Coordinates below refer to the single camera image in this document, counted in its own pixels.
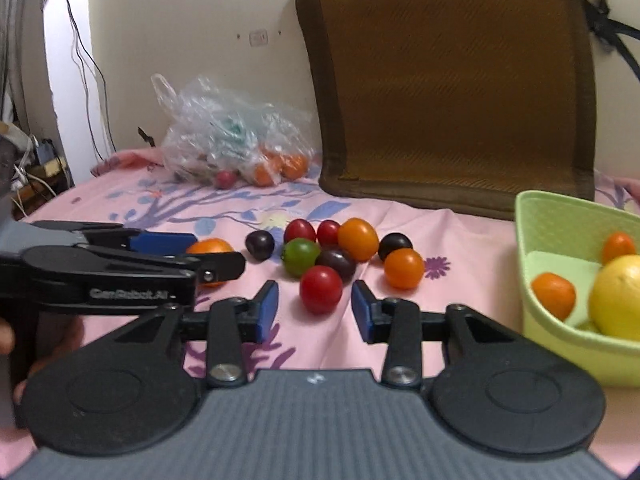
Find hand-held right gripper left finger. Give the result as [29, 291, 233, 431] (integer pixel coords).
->
[114, 280, 280, 389]

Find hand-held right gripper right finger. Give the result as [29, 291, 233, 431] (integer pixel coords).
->
[351, 280, 521, 390]

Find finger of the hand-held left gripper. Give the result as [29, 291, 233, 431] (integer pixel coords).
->
[30, 220, 199, 257]
[22, 246, 247, 283]

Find orange cherry tomato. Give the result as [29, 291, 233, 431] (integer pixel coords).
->
[186, 238, 236, 288]
[384, 248, 426, 290]

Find dark purple cherry tomato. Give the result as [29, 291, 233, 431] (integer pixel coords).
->
[378, 232, 414, 261]
[315, 248, 357, 282]
[245, 230, 276, 262]

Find green cherry tomato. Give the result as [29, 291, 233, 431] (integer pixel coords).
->
[281, 238, 321, 278]

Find light green plastic basket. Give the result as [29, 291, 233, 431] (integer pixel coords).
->
[515, 190, 640, 388]

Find person's left hand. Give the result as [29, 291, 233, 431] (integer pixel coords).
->
[0, 316, 86, 406]

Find bagged orange fruit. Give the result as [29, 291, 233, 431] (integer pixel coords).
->
[252, 157, 285, 187]
[282, 154, 309, 180]

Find clear plastic bag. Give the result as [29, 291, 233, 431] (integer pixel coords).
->
[151, 74, 321, 190]

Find pink printed bedsheet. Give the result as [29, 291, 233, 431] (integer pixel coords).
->
[0, 147, 640, 480]

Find orange mandarin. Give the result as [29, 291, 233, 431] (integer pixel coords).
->
[531, 272, 577, 322]

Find brown woven seat cushion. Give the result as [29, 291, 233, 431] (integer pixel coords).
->
[295, 0, 598, 221]

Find large yellow citrus fruit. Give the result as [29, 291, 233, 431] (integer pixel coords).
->
[588, 254, 640, 338]

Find black tape strips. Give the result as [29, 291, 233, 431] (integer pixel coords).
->
[582, 0, 640, 82]

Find black wall cable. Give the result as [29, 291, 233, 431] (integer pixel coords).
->
[51, 0, 117, 162]

